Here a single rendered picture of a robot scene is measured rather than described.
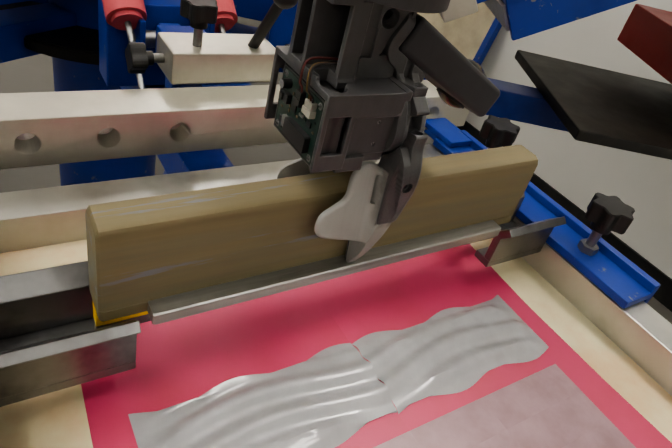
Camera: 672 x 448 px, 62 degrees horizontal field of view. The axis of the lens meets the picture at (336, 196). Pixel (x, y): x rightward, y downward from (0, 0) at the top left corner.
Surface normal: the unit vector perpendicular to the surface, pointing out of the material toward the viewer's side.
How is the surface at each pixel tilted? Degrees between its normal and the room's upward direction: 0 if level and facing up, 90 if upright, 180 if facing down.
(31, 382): 90
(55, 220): 90
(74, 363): 90
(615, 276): 0
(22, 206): 0
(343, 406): 33
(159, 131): 90
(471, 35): 79
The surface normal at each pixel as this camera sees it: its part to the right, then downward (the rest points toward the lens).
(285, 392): 0.39, -0.37
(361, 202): 0.52, 0.48
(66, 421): 0.22, -0.80
